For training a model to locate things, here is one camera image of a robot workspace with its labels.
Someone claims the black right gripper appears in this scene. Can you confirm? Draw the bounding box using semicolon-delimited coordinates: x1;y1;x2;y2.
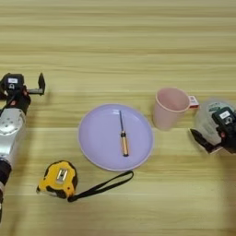
189;123;236;155

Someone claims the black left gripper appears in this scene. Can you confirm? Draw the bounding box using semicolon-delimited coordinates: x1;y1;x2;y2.
0;72;47;116

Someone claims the clear adhesive tape roll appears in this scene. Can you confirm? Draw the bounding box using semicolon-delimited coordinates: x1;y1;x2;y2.
193;98;236;149

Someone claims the pink plastic cup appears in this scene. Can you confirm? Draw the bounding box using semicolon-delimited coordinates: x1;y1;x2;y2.
152;87;192;132

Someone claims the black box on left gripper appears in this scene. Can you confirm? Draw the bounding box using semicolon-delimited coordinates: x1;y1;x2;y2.
3;73;25;92

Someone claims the small red white box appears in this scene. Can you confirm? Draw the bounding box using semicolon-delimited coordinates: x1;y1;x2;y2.
187;95;200;110

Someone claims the small brass battery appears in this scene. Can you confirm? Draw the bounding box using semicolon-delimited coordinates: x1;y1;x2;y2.
118;109;131;158

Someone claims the purple round plate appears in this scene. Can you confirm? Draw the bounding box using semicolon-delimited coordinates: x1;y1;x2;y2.
77;103;155;172

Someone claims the yellow black tape measure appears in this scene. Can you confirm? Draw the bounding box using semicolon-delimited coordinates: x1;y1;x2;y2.
35;159;135;204

